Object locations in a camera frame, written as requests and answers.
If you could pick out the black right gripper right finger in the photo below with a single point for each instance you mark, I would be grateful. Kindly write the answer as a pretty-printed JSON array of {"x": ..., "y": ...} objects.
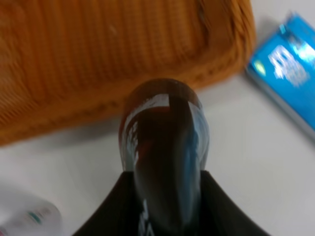
[{"x": 219, "y": 215}]

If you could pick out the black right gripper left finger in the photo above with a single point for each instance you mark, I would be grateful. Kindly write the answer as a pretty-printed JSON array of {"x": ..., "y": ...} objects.
[{"x": 117, "y": 215}]

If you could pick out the dark cola bottle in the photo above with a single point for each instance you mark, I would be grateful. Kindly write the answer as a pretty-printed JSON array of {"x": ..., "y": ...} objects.
[{"x": 164, "y": 141}]

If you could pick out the blue toothpaste box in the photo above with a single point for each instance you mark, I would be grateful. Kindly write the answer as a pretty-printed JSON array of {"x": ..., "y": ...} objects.
[{"x": 283, "y": 67}]

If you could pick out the orange woven basket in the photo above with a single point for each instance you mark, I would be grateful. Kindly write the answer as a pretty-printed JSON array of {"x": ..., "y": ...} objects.
[{"x": 65, "y": 63}]

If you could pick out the white round container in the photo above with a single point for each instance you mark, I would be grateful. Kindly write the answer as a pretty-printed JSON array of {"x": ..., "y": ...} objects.
[{"x": 25, "y": 215}]

